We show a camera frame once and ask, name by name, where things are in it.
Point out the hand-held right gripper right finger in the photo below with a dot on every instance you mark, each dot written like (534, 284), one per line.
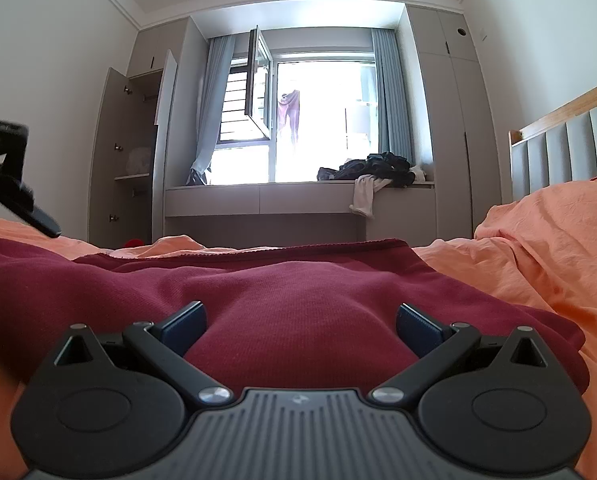
(417, 327)

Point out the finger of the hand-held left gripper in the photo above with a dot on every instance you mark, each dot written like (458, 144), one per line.
(28, 205)

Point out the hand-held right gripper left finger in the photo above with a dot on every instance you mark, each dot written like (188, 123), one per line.
(186, 326)

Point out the maroon long-sleeved shirt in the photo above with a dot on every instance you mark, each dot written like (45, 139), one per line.
(303, 300)

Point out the pile of dark clothes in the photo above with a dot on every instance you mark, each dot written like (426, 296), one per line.
(378, 166)

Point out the open grey wardrobe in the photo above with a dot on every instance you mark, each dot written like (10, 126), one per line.
(123, 200)

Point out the small red thing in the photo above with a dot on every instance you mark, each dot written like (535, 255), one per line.
(134, 243)

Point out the orange duvet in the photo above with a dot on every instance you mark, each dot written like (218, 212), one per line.
(538, 260)

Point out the white garment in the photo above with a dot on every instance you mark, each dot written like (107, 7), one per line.
(364, 195)

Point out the grey window cabinet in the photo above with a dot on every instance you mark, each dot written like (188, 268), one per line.
(258, 200)

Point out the dark cloth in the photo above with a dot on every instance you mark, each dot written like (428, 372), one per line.
(198, 177)

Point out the white wardrobe door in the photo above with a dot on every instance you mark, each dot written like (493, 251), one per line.
(166, 85)

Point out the closed grey wardrobe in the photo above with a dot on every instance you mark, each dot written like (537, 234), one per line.
(453, 135)

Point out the grey-blue curtain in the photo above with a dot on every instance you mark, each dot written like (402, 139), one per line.
(213, 100)
(392, 95)

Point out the grey padded headboard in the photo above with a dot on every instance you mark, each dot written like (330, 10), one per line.
(563, 155)

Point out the pink hanging garment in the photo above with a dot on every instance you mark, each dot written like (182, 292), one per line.
(291, 115)

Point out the open window sash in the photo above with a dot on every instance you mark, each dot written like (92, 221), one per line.
(258, 90)

